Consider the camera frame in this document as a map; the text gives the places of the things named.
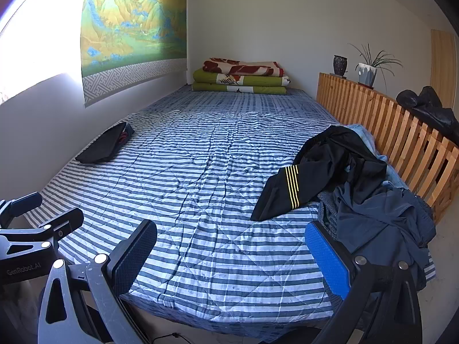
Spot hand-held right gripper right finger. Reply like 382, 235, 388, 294
305, 221, 424, 344

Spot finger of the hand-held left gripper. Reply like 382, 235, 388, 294
0, 208, 85, 257
0, 192, 43, 228

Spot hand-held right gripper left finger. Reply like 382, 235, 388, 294
38, 218, 157, 344

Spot dark blue pants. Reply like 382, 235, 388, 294
332, 181, 436, 285

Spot grey patterned garment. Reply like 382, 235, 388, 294
317, 190, 339, 237

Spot folded black garment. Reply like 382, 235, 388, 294
75, 122, 135, 165

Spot black pants with yellow stripes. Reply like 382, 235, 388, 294
250, 125, 388, 222

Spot blue striped bed sheet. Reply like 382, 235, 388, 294
23, 84, 436, 327

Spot light blue cloth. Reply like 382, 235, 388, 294
344, 124, 409, 190

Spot bright window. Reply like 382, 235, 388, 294
0, 0, 87, 97

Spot black leather bag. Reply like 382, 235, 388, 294
396, 86, 456, 137

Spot potted plant in white pot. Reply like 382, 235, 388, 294
348, 43, 404, 88

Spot dark ceramic vase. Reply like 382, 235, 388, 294
333, 55, 348, 78

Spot red floral blanket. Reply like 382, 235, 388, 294
201, 57, 285, 78

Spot light wooden panel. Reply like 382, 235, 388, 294
430, 29, 458, 95

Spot black floor cable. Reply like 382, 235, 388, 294
151, 331, 201, 344

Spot wooden slatted bed rail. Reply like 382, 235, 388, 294
316, 72, 454, 223

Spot landscape wall poster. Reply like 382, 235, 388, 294
81, 0, 188, 108

